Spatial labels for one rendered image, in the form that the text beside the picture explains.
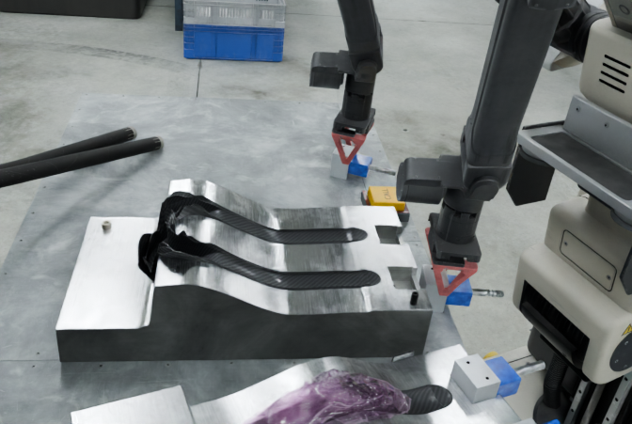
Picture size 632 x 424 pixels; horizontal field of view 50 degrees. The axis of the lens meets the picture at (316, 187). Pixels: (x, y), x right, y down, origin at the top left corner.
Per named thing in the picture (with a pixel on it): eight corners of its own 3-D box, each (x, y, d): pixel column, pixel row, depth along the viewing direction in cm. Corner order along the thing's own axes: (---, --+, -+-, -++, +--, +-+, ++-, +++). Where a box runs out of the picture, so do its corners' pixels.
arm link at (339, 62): (378, 66, 119) (378, 29, 124) (314, 59, 119) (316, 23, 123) (367, 105, 130) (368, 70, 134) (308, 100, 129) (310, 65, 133)
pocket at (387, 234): (398, 243, 111) (401, 225, 109) (404, 263, 107) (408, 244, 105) (371, 243, 111) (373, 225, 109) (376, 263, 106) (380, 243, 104)
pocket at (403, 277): (413, 286, 102) (417, 266, 100) (421, 309, 98) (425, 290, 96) (384, 286, 102) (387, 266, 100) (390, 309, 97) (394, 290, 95)
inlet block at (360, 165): (396, 179, 141) (400, 156, 138) (391, 190, 136) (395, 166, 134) (336, 164, 143) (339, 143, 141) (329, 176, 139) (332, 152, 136)
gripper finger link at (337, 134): (326, 164, 135) (332, 123, 131) (335, 149, 141) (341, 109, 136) (358, 173, 134) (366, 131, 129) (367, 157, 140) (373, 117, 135)
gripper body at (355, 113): (331, 130, 131) (336, 94, 127) (344, 110, 139) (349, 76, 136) (364, 136, 130) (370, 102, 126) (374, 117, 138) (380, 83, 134)
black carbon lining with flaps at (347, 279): (363, 236, 109) (371, 186, 105) (382, 302, 96) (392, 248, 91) (144, 234, 105) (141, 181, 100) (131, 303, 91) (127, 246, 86)
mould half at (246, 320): (387, 249, 119) (398, 183, 112) (422, 357, 97) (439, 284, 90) (93, 246, 112) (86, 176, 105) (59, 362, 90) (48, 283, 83)
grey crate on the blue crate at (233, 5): (280, 10, 437) (282, -13, 429) (285, 30, 402) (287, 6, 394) (185, 5, 428) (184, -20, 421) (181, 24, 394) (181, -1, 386)
